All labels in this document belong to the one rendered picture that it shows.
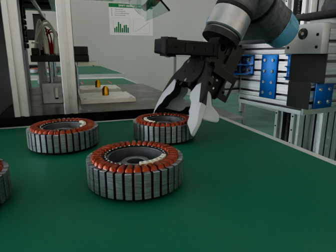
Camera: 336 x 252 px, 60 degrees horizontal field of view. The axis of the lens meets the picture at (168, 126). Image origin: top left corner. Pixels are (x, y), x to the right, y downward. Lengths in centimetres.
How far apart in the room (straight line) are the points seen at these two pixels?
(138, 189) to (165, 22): 630
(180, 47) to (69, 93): 29
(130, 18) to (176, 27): 100
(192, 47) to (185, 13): 622
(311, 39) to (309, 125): 52
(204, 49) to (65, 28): 31
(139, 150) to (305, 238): 21
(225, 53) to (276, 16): 13
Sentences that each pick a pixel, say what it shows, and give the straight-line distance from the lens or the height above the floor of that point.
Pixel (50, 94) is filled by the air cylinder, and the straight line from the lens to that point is 85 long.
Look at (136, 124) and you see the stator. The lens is 51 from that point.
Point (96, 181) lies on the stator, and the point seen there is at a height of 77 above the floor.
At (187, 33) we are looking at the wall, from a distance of 672.
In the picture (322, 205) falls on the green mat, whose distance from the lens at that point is 34.
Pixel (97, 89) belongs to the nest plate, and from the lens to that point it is 106.
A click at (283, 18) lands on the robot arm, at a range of 66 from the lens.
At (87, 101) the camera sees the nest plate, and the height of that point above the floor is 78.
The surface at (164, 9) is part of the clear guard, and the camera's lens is 81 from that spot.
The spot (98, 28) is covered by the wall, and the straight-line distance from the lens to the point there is 625.
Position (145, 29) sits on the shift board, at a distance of 642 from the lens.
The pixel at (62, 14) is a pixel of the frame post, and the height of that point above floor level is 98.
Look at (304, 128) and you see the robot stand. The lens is 142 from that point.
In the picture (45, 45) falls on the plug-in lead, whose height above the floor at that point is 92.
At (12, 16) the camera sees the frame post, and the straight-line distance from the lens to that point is 69.
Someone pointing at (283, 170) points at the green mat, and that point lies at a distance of 42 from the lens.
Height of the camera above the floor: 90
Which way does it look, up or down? 14 degrees down
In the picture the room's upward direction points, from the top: straight up
